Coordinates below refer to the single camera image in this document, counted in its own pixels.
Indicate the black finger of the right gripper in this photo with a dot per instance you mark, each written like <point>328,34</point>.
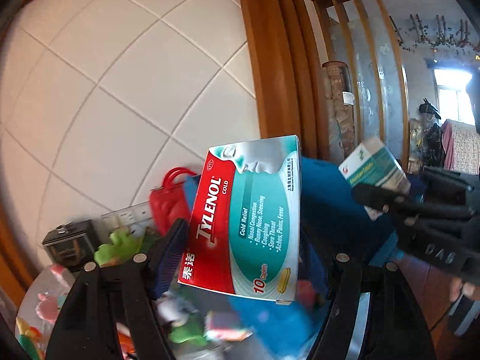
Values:
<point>387,201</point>

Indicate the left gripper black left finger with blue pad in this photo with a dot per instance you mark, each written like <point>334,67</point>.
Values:
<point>103,296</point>

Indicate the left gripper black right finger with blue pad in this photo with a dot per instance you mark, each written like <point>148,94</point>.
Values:
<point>372,311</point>

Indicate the white teal medicine box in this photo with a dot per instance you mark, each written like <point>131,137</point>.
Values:
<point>372,163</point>

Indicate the Tylenol cold medicine box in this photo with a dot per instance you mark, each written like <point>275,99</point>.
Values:
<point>244,230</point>

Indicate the green frog plush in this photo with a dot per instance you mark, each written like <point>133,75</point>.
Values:
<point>123,246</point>

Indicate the blue plastic storage crate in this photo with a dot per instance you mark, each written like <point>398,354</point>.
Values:
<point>287,330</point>

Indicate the rolled patterned carpet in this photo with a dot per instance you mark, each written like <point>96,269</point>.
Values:
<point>340,107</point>

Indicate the red toy suitcase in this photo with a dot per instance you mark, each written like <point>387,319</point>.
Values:
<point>168,203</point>

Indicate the wooden glass partition screen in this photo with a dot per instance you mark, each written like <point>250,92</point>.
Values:
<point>362,34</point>

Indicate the white wall socket strip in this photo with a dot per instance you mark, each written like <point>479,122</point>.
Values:
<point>136,214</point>

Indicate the wooden door frame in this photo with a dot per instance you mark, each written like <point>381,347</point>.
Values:
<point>287,74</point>

